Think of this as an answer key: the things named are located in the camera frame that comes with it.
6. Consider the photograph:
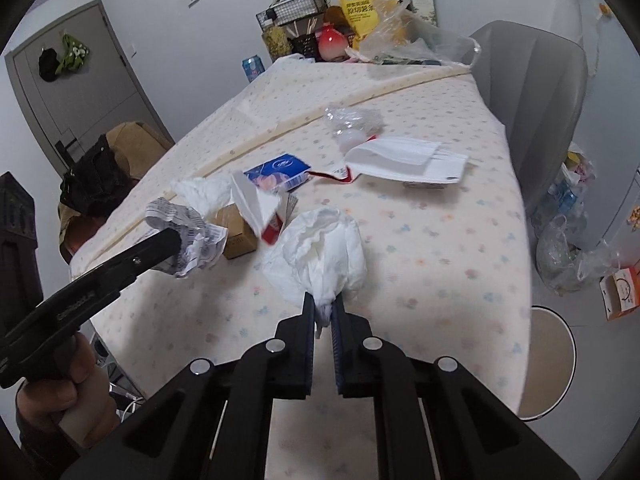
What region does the small brown cardboard box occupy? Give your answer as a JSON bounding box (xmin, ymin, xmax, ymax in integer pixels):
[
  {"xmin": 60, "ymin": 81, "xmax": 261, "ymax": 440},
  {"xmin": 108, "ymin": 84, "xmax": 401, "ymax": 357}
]
[{"xmin": 206, "ymin": 204, "xmax": 258, "ymax": 260}]

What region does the printed receipt paper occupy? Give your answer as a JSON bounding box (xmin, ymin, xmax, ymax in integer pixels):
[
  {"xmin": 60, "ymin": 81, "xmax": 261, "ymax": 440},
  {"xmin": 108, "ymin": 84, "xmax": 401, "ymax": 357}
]
[{"xmin": 144, "ymin": 198, "xmax": 228, "ymax": 278}]

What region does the red white cigarette pack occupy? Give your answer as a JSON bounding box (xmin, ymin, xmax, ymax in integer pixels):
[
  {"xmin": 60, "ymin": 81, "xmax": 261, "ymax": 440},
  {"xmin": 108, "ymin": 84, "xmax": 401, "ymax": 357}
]
[{"xmin": 230, "ymin": 171, "xmax": 298, "ymax": 245}]

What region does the small white tissue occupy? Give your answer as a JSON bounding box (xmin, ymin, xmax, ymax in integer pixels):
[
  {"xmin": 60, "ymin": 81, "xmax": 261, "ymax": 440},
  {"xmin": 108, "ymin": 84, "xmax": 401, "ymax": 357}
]
[{"xmin": 171, "ymin": 174, "xmax": 232, "ymax": 220}]

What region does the blue tissue packet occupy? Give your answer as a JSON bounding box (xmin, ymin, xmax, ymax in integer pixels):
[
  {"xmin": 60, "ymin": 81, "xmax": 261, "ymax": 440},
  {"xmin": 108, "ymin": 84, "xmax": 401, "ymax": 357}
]
[{"xmin": 244, "ymin": 154, "xmax": 310, "ymax": 192}]

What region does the white paper bag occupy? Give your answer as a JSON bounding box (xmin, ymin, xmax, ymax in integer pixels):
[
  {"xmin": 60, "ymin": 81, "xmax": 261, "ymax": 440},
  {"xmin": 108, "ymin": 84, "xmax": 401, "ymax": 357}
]
[{"xmin": 307, "ymin": 136, "xmax": 468, "ymax": 186}]

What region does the crushed clear plastic bottle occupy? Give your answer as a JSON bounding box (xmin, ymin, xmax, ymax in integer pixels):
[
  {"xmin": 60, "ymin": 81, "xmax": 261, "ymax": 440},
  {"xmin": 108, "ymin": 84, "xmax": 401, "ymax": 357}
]
[{"xmin": 324, "ymin": 106, "xmax": 385, "ymax": 154}]

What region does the white bag of trash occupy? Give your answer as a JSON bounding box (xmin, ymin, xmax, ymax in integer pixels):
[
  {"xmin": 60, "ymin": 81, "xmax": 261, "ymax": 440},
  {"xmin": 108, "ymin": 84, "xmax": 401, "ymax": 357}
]
[{"xmin": 530, "ymin": 141, "xmax": 596, "ymax": 235}]

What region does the person's left hand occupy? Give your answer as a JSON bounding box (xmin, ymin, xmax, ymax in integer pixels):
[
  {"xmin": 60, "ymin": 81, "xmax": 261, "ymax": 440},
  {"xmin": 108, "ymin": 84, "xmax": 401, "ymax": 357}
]
[{"xmin": 16, "ymin": 333, "xmax": 119, "ymax": 448}]

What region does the floral cream tablecloth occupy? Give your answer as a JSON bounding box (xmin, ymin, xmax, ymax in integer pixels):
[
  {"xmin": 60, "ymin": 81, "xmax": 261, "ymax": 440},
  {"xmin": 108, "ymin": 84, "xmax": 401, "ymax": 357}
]
[{"xmin": 69, "ymin": 54, "xmax": 534, "ymax": 480}]

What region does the brown paper bag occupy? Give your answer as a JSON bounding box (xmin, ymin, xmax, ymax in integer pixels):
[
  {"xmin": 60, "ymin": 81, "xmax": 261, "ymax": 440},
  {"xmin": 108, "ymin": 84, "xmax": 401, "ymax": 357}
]
[{"xmin": 58, "ymin": 122, "xmax": 172, "ymax": 261}]

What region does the clear bag of bottles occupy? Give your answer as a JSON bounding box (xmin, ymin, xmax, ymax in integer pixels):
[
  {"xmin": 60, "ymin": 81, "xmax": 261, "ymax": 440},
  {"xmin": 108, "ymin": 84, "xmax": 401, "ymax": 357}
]
[{"xmin": 535, "ymin": 214, "xmax": 620, "ymax": 296}]

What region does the grey door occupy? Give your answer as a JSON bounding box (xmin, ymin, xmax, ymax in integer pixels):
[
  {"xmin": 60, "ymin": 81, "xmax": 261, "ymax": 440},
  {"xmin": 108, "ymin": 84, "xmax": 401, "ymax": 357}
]
[{"xmin": 6, "ymin": 0, "xmax": 171, "ymax": 176}]

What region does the orange white cardboard box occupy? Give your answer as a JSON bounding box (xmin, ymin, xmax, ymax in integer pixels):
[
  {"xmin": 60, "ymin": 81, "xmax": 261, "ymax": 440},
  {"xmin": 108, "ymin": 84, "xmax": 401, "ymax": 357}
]
[{"xmin": 599, "ymin": 266, "xmax": 640, "ymax": 321}]

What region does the white refrigerator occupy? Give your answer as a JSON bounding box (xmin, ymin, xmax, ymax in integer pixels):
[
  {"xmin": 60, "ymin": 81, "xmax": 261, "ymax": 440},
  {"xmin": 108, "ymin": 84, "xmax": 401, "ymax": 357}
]
[{"xmin": 603, "ymin": 170, "xmax": 640, "ymax": 266}]

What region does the blue drink can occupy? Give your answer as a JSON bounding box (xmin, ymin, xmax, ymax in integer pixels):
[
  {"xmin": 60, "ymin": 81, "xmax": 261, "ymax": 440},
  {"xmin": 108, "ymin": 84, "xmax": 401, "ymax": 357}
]
[{"xmin": 242, "ymin": 55, "xmax": 265, "ymax": 82}]

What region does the black chopstick holder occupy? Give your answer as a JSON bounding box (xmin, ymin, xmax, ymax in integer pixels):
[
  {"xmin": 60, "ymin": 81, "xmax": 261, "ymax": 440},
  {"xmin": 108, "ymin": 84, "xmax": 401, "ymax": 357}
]
[{"xmin": 290, "ymin": 32, "xmax": 322, "ymax": 62}]

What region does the red peach ornament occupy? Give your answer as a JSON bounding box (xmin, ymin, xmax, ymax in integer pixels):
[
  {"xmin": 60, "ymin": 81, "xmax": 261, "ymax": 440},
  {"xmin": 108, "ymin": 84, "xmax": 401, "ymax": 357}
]
[{"xmin": 317, "ymin": 23, "xmax": 349, "ymax": 62}]

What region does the jar of dried goods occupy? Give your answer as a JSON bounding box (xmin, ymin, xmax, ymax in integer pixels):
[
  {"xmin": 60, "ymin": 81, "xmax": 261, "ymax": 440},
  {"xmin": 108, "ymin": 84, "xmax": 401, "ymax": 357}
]
[{"xmin": 262, "ymin": 23, "xmax": 292, "ymax": 62}]

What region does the clear plastic bag on table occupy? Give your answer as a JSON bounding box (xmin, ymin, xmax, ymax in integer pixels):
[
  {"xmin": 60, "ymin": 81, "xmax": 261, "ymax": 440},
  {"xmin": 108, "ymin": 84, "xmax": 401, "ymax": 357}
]
[{"xmin": 358, "ymin": 0, "xmax": 482, "ymax": 68}]

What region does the grey upholstered chair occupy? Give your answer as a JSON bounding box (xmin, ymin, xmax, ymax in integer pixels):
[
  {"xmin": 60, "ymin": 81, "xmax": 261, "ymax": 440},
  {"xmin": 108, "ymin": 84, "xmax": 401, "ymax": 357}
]
[{"xmin": 472, "ymin": 21, "xmax": 588, "ymax": 212}]

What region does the yellow snack bag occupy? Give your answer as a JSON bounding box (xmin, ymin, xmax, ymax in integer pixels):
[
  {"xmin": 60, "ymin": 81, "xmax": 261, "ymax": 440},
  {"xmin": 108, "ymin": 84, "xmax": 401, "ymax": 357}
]
[{"xmin": 340, "ymin": 0, "xmax": 380, "ymax": 50}]

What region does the black wire basket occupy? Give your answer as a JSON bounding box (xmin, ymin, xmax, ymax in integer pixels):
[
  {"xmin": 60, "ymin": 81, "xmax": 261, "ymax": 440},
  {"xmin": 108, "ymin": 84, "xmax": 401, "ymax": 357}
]
[{"xmin": 256, "ymin": 0, "xmax": 326, "ymax": 29}]

